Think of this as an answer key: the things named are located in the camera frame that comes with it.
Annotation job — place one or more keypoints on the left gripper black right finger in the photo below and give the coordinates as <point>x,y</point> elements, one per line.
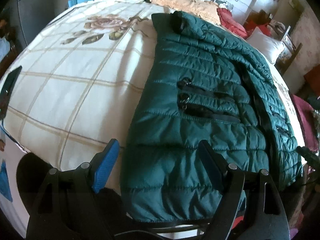
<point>215,165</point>

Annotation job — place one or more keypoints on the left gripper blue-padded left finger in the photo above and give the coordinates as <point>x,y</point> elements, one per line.
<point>103,163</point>

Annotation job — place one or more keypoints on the dark green quilted jacket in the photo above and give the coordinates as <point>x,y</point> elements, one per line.
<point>205,84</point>

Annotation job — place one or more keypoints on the cream floral checked bedspread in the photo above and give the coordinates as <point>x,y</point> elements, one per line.
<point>81,80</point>

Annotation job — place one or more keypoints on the maroon blanket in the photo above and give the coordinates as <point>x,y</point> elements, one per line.
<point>307,122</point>

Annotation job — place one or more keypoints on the wooden chair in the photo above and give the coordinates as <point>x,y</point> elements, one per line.
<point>278,31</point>

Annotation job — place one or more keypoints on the white square pillow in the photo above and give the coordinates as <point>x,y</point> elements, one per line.
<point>269,47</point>

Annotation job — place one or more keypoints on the red heart-shaped cushion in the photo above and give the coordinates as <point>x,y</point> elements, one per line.
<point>229,23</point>

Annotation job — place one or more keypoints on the framed photo on headboard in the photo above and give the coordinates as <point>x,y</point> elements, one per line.
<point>224,4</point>

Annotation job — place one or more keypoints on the grey refrigerator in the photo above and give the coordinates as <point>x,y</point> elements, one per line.
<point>28,17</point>

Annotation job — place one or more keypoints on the peach fringed pillow cover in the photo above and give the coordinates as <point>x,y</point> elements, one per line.
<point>203,9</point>

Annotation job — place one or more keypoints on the framed picture on wall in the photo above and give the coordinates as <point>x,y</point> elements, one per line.
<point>297,6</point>

